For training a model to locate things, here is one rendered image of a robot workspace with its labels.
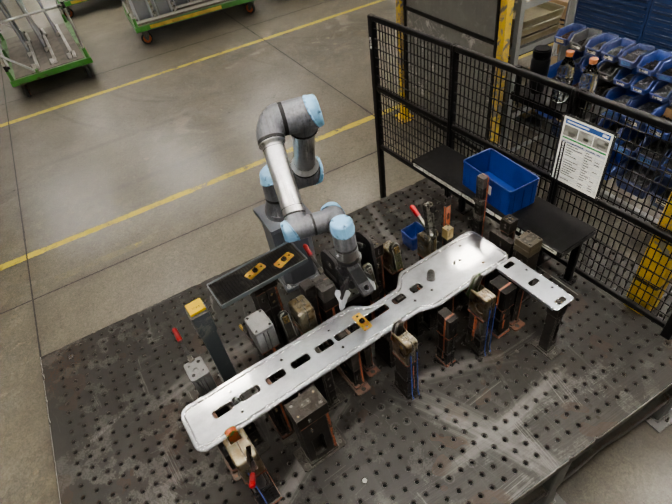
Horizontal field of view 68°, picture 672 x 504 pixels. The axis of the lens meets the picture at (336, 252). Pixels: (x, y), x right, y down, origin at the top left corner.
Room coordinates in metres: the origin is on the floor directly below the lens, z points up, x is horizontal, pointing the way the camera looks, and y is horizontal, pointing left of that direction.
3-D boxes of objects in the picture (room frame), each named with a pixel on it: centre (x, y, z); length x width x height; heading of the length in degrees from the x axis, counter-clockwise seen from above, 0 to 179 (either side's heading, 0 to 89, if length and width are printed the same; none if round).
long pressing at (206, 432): (1.14, -0.04, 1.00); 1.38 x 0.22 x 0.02; 118
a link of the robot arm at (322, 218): (1.29, 0.00, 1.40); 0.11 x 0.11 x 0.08; 11
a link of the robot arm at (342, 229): (1.20, -0.03, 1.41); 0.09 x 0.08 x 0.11; 11
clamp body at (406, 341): (1.03, -0.19, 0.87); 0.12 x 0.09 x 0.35; 28
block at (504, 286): (1.24, -0.62, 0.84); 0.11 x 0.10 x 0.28; 28
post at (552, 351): (1.10, -0.78, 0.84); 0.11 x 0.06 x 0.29; 28
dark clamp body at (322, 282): (1.31, 0.07, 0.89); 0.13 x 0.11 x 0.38; 28
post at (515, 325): (1.26, -0.70, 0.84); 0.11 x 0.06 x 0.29; 28
